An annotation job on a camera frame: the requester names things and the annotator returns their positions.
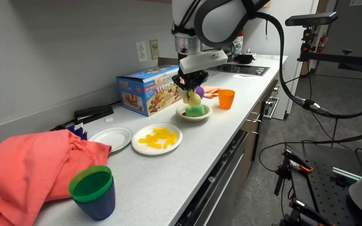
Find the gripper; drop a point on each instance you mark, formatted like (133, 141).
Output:
(191, 80)

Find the yellow toy banana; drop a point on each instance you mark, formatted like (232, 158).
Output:
(193, 99)

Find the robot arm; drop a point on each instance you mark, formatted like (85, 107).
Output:
(218, 18)

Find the purple toy fruit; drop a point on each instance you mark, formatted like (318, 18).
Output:
(200, 92)

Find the green toy fruit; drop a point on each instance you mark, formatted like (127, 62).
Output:
(195, 111)

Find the cream plate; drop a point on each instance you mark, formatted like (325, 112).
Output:
(207, 113)

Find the blue toy box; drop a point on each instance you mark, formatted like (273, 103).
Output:
(143, 91)

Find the heap of yellow toy fries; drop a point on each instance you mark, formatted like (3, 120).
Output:
(160, 135)

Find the plain white plate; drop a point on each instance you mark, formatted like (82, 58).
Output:
(143, 147)

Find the white plate with dark rim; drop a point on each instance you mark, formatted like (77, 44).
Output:
(112, 138)

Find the dark blue spiky toy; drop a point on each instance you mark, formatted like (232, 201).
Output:
(79, 131)

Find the small orange cloth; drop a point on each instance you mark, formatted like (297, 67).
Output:
(211, 90)

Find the orange plastic cup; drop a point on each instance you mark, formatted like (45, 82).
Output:
(226, 99)

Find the black cooktop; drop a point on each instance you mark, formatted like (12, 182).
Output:
(244, 69)

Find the black pouch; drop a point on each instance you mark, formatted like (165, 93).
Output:
(244, 58)

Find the white bottle with red top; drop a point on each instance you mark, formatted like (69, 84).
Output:
(238, 44)

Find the wooden drawer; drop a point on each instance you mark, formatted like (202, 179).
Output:
(251, 125)

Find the small white paper note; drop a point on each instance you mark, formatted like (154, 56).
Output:
(109, 119)

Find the black stapler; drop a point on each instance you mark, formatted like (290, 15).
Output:
(93, 113)

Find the dishwasher door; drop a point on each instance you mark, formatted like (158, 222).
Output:
(218, 185)

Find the red fire extinguisher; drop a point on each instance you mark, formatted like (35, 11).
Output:
(322, 42)

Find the black clamp with orange grip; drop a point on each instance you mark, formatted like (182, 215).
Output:
(309, 212)
(300, 163)

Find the green plastic cup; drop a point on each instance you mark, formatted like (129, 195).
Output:
(90, 186)

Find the dark blue plastic cup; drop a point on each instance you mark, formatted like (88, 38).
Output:
(97, 207)

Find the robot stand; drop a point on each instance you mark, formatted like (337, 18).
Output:
(325, 191)

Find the green and white bar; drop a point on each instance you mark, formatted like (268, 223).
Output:
(346, 173)

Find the large coral cloth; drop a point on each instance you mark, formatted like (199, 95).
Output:
(27, 169)

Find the beige switch plate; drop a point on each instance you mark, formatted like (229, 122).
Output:
(154, 49)

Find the white wall socket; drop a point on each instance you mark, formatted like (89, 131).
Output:
(141, 51)

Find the camera on mount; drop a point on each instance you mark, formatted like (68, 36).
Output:
(309, 19)

